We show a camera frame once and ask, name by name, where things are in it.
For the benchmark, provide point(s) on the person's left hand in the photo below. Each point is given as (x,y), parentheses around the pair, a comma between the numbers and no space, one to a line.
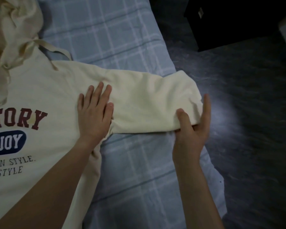
(94,119)

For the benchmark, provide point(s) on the person's right hand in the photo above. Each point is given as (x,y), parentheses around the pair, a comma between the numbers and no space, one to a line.
(190,143)

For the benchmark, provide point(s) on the cream printed hoodie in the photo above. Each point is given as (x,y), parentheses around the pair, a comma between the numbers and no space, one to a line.
(145,100)

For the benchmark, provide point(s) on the bed with blue plaid sheet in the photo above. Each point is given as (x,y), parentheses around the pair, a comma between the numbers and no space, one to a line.
(109,33)

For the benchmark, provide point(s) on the person's right forearm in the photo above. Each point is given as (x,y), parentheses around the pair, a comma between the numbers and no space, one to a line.
(197,195)

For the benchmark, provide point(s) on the person's left forearm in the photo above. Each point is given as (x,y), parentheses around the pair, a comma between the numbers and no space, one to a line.
(50,186)

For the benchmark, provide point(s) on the black cabinet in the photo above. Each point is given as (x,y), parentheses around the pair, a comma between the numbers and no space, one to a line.
(228,21)

